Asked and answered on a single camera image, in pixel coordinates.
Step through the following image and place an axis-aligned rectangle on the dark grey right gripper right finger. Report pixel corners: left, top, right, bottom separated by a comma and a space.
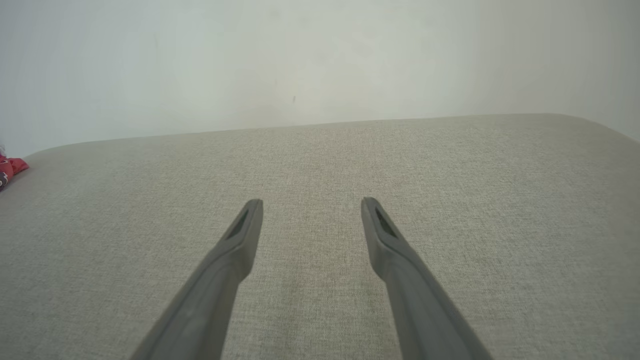
360, 197, 493, 360

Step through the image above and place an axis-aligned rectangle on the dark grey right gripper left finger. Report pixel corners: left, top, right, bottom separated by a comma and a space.
131, 199, 264, 360

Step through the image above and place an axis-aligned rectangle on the red jersey with black lettering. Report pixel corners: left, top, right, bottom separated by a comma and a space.
0, 147, 30, 191

